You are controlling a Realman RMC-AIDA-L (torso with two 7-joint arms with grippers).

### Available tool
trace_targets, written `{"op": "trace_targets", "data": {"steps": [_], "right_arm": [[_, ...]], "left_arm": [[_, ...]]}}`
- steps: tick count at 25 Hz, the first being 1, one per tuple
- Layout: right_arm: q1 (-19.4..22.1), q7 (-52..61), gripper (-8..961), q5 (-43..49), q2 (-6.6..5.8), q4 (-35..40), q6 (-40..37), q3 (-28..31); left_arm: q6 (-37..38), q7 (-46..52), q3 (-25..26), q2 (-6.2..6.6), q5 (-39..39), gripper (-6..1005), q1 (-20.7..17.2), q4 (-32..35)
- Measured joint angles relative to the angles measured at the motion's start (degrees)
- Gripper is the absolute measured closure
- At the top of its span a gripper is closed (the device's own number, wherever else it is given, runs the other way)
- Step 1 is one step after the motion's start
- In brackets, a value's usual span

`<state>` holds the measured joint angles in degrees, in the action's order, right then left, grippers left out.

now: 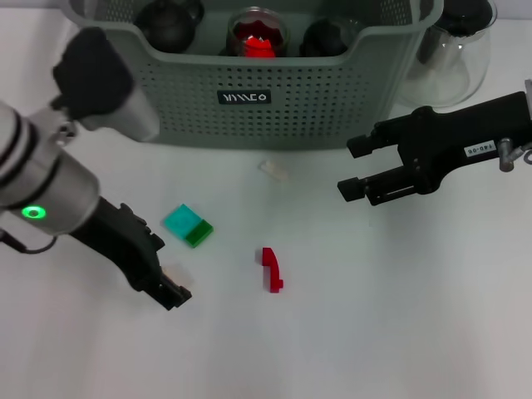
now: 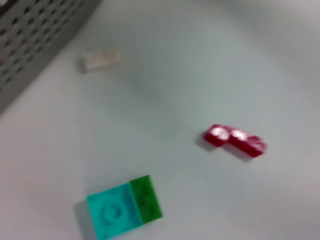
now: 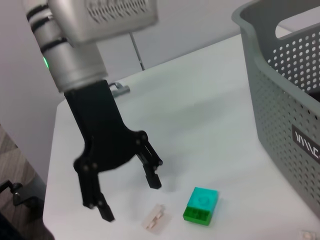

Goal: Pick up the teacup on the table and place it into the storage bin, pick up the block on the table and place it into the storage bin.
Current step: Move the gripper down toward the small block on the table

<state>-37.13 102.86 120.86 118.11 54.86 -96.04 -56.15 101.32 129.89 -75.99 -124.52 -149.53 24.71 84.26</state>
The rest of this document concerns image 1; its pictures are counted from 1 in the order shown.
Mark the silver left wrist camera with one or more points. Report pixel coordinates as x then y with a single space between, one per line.
99 83

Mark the flat green square brick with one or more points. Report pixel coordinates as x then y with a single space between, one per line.
199 234

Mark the dark red curved brick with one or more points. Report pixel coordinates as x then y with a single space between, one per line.
270 266

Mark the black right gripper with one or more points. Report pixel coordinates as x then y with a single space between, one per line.
440 145

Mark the grey perforated plastic storage bin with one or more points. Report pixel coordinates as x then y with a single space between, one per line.
311 108

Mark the teal square building brick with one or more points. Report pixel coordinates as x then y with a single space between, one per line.
179 222

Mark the glass pitcher with black lid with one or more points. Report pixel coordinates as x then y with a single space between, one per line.
449 79

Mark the dark clay teapot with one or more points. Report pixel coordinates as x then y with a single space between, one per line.
166 27

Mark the orange-red sloped brick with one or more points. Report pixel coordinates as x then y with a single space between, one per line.
253 49

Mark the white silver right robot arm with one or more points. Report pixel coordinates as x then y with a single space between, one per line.
528 95

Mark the glass teacup black sleeve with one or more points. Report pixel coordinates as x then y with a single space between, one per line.
322 39
241 27

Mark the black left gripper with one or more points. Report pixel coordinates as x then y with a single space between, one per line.
120 241

